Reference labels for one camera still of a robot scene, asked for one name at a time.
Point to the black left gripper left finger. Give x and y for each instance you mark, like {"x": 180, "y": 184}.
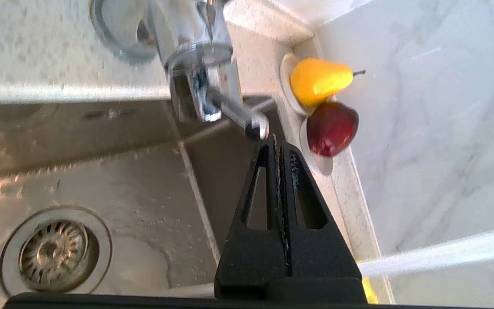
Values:
{"x": 251, "y": 262}

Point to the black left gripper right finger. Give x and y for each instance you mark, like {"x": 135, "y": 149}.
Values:
{"x": 324, "y": 262}

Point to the yellow fish-shaped sponge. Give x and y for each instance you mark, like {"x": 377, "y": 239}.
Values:
{"x": 369, "y": 292}

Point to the chrome gooseneck faucet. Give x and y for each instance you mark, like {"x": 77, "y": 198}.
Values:
{"x": 195, "y": 64}

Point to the stainless steel sink basin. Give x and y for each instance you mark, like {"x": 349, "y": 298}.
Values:
{"x": 101, "y": 180}

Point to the small white dish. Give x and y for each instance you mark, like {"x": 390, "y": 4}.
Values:
{"x": 315, "y": 165}

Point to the dark red apple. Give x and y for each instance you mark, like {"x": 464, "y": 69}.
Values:
{"x": 330, "y": 128}

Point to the yellow pear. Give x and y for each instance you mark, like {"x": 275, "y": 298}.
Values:
{"x": 317, "y": 79}

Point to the round metal drain strainer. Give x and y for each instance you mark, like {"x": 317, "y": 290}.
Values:
{"x": 54, "y": 253}

